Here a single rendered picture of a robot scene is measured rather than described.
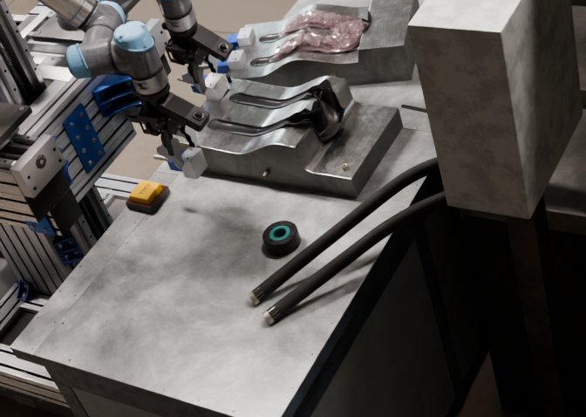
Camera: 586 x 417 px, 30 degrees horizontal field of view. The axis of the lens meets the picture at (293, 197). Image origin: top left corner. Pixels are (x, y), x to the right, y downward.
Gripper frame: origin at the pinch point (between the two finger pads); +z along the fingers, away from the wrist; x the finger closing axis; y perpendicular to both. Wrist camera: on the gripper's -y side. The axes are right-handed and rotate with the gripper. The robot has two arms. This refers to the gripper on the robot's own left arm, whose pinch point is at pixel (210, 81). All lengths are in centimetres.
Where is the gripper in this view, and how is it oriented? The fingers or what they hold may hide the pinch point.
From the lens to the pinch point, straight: 278.2
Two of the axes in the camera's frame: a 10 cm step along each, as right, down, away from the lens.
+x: -4.4, 7.6, -4.8
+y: -8.8, -2.5, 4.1
